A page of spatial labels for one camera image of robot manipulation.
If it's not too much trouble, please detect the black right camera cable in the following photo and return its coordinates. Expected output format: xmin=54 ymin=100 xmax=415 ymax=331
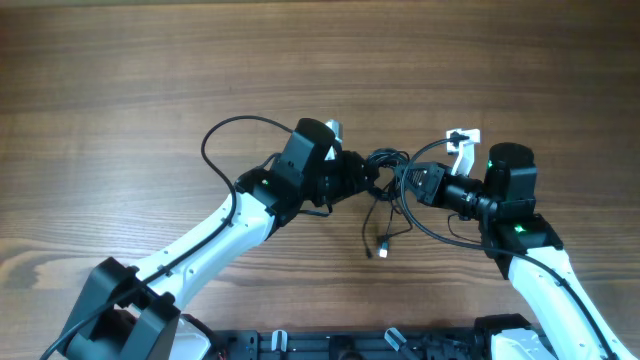
xmin=398 ymin=134 xmax=619 ymax=360

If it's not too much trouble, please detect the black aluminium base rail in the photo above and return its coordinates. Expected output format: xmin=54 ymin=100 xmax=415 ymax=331
xmin=205 ymin=328 xmax=490 ymax=360

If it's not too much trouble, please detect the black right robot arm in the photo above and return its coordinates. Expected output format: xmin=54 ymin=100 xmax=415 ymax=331
xmin=395 ymin=143 xmax=633 ymax=359

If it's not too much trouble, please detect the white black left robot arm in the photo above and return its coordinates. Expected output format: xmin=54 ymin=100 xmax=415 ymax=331
xmin=42 ymin=118 xmax=379 ymax=359

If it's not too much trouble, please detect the black USB cable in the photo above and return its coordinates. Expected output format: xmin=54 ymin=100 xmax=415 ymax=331
xmin=360 ymin=147 xmax=416 ymax=260

